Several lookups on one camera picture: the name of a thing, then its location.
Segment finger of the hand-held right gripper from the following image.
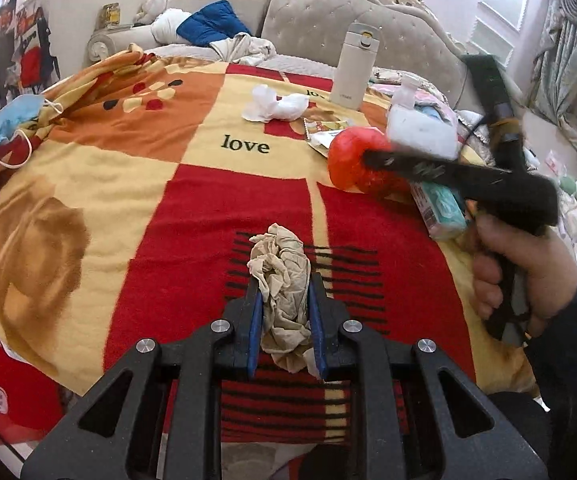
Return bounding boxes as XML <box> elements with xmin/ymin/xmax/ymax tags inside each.
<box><xmin>361</xmin><ymin>147</ymin><xmax>469</xmax><ymax>184</ymax></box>

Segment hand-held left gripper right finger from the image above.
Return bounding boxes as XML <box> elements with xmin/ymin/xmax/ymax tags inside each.
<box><xmin>308</xmin><ymin>270</ymin><xmax>551</xmax><ymax>480</ymax></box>

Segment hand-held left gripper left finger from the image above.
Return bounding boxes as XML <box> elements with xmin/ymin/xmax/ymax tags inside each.
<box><xmin>20</xmin><ymin>275</ymin><xmax>269</xmax><ymax>480</ymax></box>

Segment beige tissue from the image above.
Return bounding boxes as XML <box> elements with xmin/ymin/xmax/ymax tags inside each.
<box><xmin>247</xmin><ymin>224</ymin><xmax>319</xmax><ymax>373</ymax></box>

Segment white tissue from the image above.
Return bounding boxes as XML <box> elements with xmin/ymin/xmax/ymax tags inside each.
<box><xmin>242</xmin><ymin>85</ymin><xmax>310</xmax><ymax>123</ymax></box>

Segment person's right hand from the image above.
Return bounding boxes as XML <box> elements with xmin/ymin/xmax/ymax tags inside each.
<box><xmin>471</xmin><ymin>210</ymin><xmax>577</xmax><ymax>338</ymax></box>

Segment small white blue packet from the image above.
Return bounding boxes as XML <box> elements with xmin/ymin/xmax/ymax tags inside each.
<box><xmin>411</xmin><ymin>180</ymin><xmax>469</xmax><ymax>241</ymax></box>

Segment pink floral pillow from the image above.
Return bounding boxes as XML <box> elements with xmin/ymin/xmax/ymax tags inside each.
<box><xmin>415</xmin><ymin>87</ymin><xmax>461</xmax><ymax>123</ymax></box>

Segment white pill bottle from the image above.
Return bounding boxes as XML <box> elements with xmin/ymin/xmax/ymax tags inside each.
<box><xmin>389</xmin><ymin>74</ymin><xmax>421</xmax><ymax>111</ymax></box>

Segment yellow snack wrapper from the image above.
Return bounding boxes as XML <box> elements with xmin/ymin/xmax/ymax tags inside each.
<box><xmin>302</xmin><ymin>116</ymin><xmax>356</xmax><ymax>153</ymax></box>

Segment white thermos bottle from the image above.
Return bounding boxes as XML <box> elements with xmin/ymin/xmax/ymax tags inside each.
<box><xmin>331</xmin><ymin>22</ymin><xmax>375</xmax><ymax>109</ymax></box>

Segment patterned curtain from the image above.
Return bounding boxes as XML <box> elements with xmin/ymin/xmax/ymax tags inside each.
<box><xmin>528</xmin><ymin>0</ymin><xmax>577</xmax><ymax>161</ymax></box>

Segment red yellow printed blanket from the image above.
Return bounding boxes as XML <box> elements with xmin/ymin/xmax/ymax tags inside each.
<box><xmin>0</xmin><ymin>50</ymin><xmax>539</xmax><ymax>480</ymax></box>

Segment beige tufted headboard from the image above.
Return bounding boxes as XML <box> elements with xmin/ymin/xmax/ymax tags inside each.
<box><xmin>261</xmin><ymin>0</ymin><xmax>469</xmax><ymax>111</ymax></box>

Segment cream crumpled garment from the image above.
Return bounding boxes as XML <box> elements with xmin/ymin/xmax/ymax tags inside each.
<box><xmin>210</xmin><ymin>32</ymin><xmax>276</xmax><ymax>66</ymax></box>

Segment blue jacket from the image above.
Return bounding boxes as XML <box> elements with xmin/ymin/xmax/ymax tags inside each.
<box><xmin>176</xmin><ymin>0</ymin><xmax>252</xmax><ymax>46</ymax></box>

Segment red printed plastic bag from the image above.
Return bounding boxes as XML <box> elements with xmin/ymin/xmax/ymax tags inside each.
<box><xmin>0</xmin><ymin>290</ymin><xmax>69</xmax><ymax>441</ymax></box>

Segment white pillow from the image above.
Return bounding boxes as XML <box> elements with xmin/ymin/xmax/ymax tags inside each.
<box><xmin>151</xmin><ymin>7</ymin><xmax>194</xmax><ymax>43</ymax></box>

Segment beige sofa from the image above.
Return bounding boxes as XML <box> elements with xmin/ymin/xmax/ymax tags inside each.
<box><xmin>87</xmin><ymin>0</ymin><xmax>269</xmax><ymax>61</ymax></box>

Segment blue face mask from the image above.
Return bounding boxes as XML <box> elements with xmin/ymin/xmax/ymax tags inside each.
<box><xmin>0</xmin><ymin>94</ymin><xmax>64</xmax><ymax>168</ymax></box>

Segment hanging red clothes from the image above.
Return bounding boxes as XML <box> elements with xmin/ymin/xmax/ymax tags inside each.
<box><xmin>20</xmin><ymin>47</ymin><xmax>50</xmax><ymax>87</ymax></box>

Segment white cabinet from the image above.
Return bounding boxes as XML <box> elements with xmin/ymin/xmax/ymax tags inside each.
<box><xmin>48</xmin><ymin>0</ymin><xmax>162</xmax><ymax>81</ymax></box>

